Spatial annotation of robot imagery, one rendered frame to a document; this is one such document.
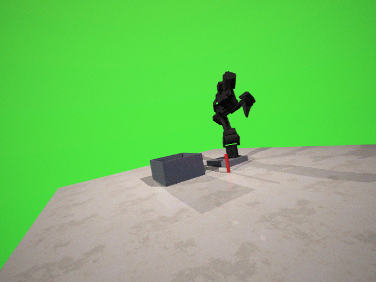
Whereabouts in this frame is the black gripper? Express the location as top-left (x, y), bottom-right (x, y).
top-left (213, 92), bottom-right (255, 130)

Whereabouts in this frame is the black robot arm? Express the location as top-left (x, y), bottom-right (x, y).
top-left (213, 71), bottom-right (241, 159)

